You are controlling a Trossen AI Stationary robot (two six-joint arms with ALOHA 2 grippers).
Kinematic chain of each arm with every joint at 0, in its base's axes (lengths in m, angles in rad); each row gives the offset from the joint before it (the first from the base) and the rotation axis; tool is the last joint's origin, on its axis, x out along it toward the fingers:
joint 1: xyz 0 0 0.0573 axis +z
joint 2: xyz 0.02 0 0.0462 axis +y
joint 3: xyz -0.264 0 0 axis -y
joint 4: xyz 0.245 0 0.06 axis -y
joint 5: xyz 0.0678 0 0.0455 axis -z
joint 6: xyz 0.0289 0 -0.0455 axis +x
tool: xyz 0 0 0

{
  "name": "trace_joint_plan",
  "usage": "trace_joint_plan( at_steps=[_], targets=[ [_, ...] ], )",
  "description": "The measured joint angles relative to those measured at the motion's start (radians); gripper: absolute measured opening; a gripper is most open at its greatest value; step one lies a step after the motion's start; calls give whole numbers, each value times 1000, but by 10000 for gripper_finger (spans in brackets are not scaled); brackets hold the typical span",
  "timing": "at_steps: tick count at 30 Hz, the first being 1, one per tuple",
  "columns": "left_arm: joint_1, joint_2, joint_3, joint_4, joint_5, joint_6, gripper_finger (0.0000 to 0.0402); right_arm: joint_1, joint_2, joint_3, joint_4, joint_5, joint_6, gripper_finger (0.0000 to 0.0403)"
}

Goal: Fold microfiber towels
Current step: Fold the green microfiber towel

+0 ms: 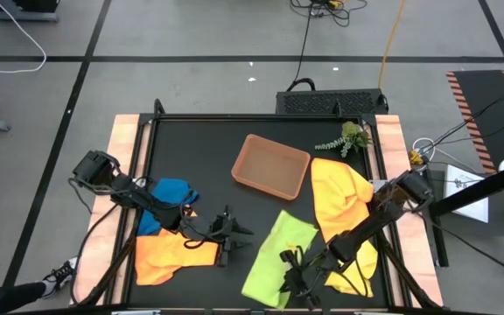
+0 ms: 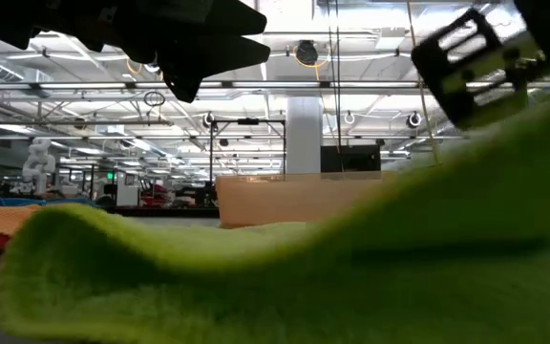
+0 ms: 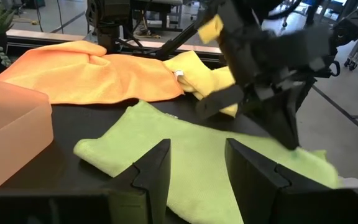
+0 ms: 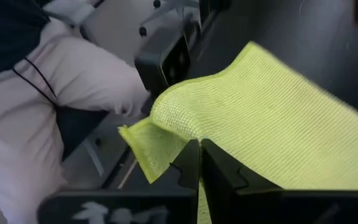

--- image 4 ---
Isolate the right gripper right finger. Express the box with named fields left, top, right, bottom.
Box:
left=201, top=139, right=358, bottom=224

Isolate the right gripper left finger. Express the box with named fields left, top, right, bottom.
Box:
left=37, top=139, right=202, bottom=224

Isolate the green microfiber towel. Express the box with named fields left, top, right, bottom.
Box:
left=118, top=41, right=358, bottom=224

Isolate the person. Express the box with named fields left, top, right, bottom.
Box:
left=0, top=0, right=151, bottom=224

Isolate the small black table camera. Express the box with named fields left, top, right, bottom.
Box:
left=134, top=32, right=193, bottom=100

